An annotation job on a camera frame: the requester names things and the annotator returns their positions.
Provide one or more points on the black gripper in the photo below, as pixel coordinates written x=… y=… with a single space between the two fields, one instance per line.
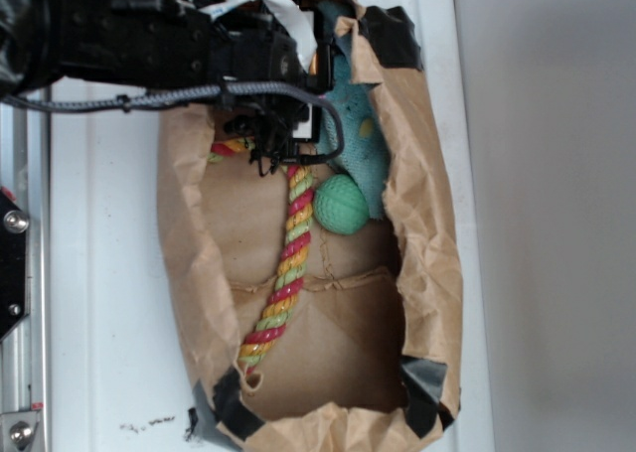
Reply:
x=252 y=46

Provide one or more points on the brown paper bag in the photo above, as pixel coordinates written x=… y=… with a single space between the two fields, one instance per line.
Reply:
x=370 y=360

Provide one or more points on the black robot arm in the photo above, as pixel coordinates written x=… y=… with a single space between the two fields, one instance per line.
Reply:
x=84 y=56

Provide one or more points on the aluminium frame rail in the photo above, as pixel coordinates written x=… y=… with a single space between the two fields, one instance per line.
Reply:
x=25 y=145

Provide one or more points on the light blue towel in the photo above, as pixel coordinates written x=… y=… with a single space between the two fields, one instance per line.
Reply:
x=365 y=157

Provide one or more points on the black metal bracket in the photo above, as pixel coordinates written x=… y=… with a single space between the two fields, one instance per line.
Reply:
x=15 y=302

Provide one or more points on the green rubber ball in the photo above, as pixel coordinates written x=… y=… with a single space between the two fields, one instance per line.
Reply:
x=339 y=205

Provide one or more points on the white plastic tray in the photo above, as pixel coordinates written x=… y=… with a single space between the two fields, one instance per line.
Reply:
x=118 y=380

